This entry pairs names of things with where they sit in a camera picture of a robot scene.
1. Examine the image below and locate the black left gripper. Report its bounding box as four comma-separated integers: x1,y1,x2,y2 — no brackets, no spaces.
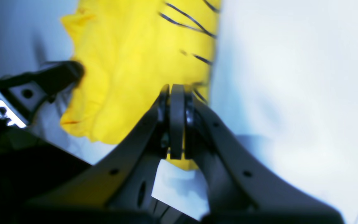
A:
0,60,85,128

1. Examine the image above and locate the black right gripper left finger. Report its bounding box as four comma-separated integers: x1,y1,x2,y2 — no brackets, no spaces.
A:
28,85,185,213

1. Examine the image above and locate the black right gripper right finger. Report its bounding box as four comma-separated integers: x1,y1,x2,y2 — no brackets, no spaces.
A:
184,87,342,218

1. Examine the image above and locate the yellow-orange T-shirt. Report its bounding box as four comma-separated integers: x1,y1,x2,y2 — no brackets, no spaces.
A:
59,0,221,171

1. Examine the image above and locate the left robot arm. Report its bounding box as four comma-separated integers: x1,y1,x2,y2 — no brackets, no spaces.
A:
0,61,160,224

